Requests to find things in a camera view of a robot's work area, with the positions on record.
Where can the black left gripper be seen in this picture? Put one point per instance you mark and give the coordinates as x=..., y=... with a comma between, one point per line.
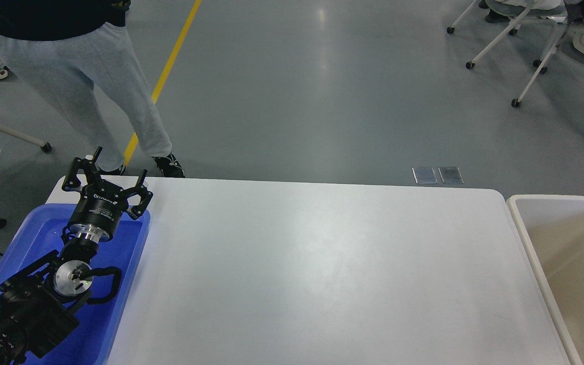
x=101, y=205

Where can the beige plastic bin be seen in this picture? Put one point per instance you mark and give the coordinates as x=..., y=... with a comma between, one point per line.
x=552, y=231

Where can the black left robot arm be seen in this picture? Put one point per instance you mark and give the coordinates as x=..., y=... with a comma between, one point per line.
x=38, y=304

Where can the metal floor plate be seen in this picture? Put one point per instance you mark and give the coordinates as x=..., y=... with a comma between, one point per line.
x=425, y=176
x=451, y=175

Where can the right metal floor plate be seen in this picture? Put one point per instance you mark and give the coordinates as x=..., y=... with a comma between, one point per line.
x=451, y=175

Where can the person in grey trousers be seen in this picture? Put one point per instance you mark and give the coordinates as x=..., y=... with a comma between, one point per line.
x=63, y=49

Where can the left metal floor plate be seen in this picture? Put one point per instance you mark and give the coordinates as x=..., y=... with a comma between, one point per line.
x=425, y=176

